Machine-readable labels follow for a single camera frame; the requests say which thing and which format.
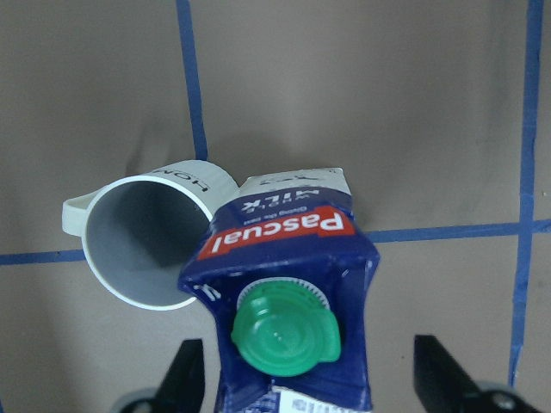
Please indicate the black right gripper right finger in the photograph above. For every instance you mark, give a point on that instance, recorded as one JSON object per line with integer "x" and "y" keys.
{"x": 442, "y": 385}

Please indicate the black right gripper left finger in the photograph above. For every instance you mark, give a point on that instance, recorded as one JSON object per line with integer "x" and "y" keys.
{"x": 182, "y": 387}

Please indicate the blue Pascual milk carton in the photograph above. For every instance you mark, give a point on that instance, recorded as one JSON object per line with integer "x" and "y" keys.
{"x": 285, "y": 272}

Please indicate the white mug grey inside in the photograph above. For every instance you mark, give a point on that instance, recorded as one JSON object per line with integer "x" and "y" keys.
{"x": 139, "y": 231}

